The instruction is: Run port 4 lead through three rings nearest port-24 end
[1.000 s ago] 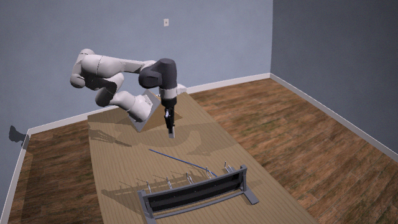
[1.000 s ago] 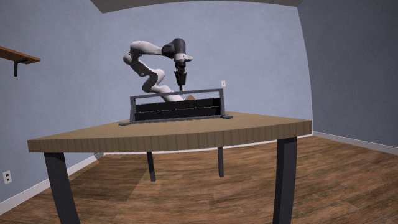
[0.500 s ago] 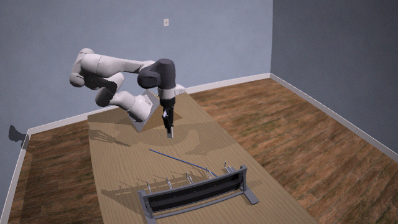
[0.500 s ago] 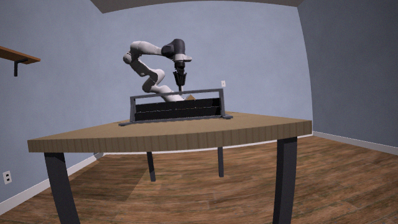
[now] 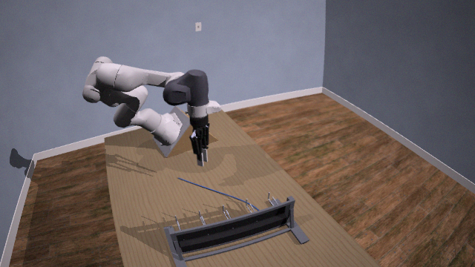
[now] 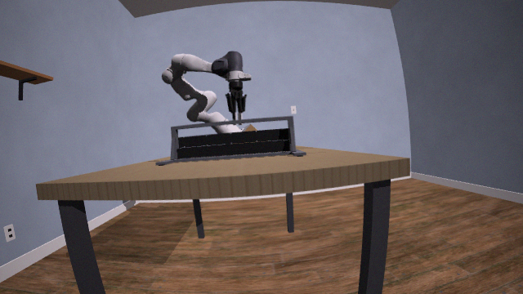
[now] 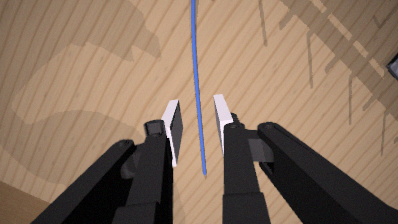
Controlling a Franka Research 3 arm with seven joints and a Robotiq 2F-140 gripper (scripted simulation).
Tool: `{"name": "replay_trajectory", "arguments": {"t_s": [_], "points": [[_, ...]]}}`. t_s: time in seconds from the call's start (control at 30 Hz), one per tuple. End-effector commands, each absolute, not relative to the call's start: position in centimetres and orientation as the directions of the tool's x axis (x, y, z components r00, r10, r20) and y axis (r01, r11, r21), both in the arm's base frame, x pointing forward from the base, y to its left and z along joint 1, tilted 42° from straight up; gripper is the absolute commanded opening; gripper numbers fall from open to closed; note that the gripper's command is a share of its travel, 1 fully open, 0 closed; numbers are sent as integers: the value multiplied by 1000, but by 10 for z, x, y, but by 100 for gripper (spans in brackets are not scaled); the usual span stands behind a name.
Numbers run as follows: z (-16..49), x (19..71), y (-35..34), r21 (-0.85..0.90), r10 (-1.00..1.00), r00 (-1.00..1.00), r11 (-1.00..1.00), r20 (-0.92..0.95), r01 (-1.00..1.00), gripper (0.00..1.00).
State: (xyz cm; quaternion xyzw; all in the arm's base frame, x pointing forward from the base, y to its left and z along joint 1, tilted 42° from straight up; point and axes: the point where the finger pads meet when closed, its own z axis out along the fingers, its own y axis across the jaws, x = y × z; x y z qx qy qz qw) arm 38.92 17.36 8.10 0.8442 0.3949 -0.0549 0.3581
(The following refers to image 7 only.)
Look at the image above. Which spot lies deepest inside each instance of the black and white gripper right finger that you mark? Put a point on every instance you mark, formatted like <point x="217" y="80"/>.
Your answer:
<point x="316" y="190"/>

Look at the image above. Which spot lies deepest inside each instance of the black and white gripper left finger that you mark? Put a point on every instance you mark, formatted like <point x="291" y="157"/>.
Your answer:
<point x="95" y="195"/>

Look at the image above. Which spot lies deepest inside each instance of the blue cable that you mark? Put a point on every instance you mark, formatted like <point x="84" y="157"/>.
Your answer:
<point x="193" y="30"/>

